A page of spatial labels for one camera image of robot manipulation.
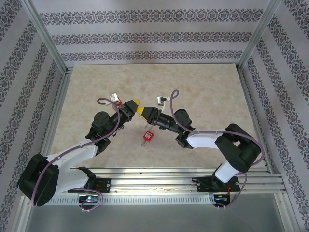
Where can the grey metal panel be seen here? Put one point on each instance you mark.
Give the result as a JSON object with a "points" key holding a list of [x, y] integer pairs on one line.
{"points": [[154, 220]]}

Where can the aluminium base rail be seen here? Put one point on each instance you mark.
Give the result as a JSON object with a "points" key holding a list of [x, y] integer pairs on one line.
{"points": [[154, 183]]}

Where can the aluminium corner post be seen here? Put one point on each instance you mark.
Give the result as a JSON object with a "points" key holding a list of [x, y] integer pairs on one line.
{"points": [[49, 41], [257, 36]]}

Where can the controller board with lights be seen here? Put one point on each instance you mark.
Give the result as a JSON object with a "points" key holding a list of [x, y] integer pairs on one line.
{"points": [[220, 197], [88, 198]]}

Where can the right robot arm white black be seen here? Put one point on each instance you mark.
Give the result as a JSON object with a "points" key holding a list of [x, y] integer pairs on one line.
{"points": [[205, 140]]}

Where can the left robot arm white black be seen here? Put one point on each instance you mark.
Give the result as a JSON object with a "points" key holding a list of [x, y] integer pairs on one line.
{"points": [[72, 152]]}

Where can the aluminium side rail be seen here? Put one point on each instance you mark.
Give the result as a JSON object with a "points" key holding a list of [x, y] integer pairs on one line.
{"points": [[254, 108], [61, 96]]}

